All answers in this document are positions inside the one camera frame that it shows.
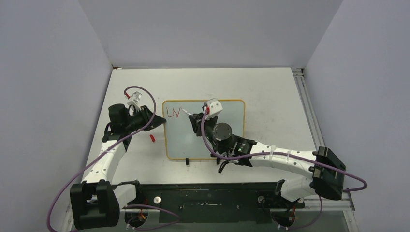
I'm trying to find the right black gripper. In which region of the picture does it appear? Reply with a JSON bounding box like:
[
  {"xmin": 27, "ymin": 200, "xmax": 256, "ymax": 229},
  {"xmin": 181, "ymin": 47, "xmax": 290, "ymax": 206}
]
[{"xmin": 190, "ymin": 112, "xmax": 225, "ymax": 155}]

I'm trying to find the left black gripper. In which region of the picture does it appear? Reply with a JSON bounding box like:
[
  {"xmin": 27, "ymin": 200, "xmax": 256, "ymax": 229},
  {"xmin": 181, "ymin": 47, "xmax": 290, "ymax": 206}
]
[{"xmin": 124, "ymin": 105, "xmax": 166, "ymax": 132}]

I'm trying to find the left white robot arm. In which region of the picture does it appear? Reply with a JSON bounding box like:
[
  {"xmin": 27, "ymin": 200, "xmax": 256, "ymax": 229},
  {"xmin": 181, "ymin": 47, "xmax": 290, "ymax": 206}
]
[{"xmin": 70, "ymin": 103, "xmax": 166, "ymax": 230}]

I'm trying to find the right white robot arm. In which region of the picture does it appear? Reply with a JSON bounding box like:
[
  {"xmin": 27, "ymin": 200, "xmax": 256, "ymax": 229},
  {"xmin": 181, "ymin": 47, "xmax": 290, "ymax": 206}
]
[{"xmin": 188, "ymin": 113, "xmax": 346, "ymax": 207}]

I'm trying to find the yellow-framed whiteboard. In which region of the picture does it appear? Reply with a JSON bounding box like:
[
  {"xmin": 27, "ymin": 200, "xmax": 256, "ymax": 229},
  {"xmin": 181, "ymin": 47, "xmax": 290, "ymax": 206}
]
[{"xmin": 162, "ymin": 99, "xmax": 246, "ymax": 161}]

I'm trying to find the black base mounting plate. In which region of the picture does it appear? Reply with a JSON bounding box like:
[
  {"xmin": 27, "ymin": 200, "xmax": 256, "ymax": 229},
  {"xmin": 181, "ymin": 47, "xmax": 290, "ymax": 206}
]
[{"xmin": 129, "ymin": 182, "xmax": 305, "ymax": 224}]

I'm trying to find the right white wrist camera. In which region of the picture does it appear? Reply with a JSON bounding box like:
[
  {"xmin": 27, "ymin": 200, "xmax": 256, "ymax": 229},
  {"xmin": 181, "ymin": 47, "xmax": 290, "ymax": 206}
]
[{"xmin": 203, "ymin": 98, "xmax": 223, "ymax": 120}]

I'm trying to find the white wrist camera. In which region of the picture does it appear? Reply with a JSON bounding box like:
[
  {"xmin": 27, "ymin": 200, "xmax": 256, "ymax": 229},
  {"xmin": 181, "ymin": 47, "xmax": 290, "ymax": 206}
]
[
  {"xmin": 127, "ymin": 91, "xmax": 142, "ymax": 108},
  {"xmin": 203, "ymin": 98, "xmax": 223, "ymax": 120}
]

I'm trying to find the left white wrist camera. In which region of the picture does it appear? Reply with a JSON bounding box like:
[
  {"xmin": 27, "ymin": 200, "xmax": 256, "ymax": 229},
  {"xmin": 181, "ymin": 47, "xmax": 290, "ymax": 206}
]
[{"xmin": 127, "ymin": 91, "xmax": 142, "ymax": 108}]

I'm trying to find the aluminium rail frame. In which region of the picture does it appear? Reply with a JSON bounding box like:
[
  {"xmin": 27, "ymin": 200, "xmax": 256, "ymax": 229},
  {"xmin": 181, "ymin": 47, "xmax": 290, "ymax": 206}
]
[{"xmin": 292, "ymin": 68, "xmax": 326, "ymax": 148}]

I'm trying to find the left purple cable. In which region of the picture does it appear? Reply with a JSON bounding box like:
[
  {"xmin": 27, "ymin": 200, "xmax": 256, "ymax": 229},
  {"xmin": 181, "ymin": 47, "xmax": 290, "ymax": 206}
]
[{"xmin": 46, "ymin": 86, "xmax": 157, "ymax": 232}]

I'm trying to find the purple cable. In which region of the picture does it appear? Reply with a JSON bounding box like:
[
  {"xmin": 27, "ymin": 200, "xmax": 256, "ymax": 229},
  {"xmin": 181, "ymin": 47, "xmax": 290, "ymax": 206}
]
[
  {"xmin": 201, "ymin": 110, "xmax": 368, "ymax": 193},
  {"xmin": 46, "ymin": 86, "xmax": 157, "ymax": 232}
]

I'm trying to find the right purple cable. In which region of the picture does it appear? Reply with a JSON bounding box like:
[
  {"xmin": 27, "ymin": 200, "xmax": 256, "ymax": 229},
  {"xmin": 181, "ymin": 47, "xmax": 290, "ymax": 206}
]
[{"xmin": 201, "ymin": 110, "xmax": 368, "ymax": 193}]

